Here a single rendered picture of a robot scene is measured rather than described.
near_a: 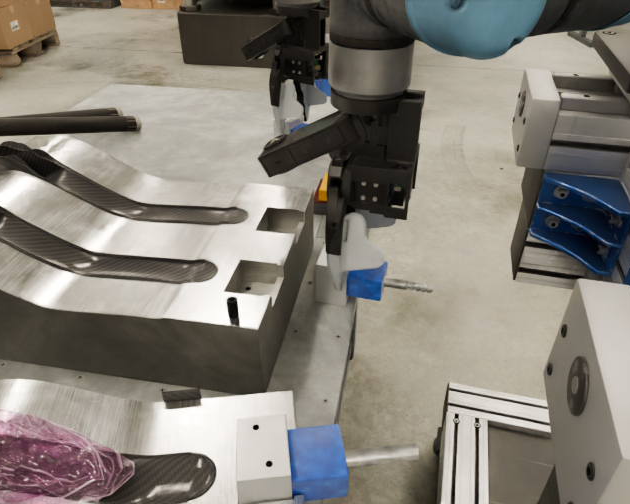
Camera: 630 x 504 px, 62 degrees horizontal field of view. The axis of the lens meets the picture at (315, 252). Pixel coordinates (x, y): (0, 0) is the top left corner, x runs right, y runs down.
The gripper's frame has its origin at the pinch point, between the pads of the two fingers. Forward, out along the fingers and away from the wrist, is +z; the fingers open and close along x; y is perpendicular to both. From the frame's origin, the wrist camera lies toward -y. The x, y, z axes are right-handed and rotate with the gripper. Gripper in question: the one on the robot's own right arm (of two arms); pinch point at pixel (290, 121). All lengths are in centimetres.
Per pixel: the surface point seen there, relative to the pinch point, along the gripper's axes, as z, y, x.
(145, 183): -4.0, 2.4, -36.9
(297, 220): -2.8, 23.0, -32.6
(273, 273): -3, 27, -43
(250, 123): 4.7, -13.4, 4.8
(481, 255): 85, 20, 103
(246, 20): 49, -223, 268
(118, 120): 1.5, -30.5, -14.0
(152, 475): 0, 31, -64
